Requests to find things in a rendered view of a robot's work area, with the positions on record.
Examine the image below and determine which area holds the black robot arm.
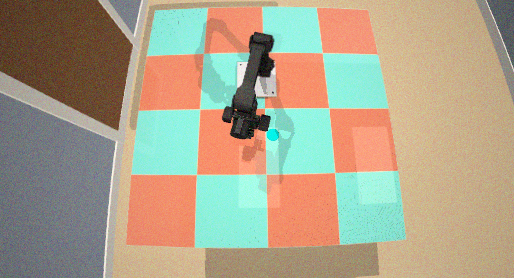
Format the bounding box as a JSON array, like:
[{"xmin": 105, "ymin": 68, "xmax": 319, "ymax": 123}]
[{"xmin": 230, "ymin": 32, "xmax": 275, "ymax": 140}]

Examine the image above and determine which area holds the cyan circle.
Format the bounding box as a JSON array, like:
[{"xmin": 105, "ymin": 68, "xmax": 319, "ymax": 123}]
[{"xmin": 267, "ymin": 129, "xmax": 279, "ymax": 141}]

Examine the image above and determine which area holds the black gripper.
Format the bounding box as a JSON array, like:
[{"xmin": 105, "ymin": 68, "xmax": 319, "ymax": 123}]
[{"xmin": 222, "ymin": 106, "xmax": 271, "ymax": 132}]

